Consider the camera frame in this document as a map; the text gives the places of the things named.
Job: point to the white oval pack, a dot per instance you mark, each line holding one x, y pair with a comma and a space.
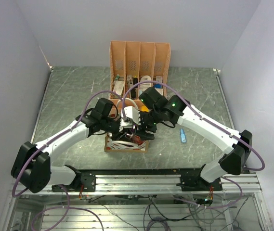
144, 86

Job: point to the yellow tape measure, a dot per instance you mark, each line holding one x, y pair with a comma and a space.
144, 108

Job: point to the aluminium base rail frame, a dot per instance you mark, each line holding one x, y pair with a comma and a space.
140, 200

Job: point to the black items in organizer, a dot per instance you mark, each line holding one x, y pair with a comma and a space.
133, 92

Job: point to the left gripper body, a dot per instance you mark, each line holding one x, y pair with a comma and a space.
111, 126

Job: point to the red and white box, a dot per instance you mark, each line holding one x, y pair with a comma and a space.
118, 87

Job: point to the red cola can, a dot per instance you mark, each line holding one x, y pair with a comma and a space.
136, 139

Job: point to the aluminium table edge rail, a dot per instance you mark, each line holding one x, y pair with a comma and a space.
217, 75

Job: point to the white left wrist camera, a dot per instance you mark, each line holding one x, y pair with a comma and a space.
124, 124

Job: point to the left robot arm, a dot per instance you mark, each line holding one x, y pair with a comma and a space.
33, 165

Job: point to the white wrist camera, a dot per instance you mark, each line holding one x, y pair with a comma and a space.
124, 124
131, 113

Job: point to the peach plastic file organizer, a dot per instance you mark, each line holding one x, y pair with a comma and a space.
138, 59

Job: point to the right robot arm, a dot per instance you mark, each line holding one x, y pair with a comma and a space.
178, 111

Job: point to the small blue tube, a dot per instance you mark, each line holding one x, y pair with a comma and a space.
182, 136

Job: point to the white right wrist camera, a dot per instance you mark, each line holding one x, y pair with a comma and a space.
131, 113

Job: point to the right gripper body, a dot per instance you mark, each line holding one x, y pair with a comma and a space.
148, 122

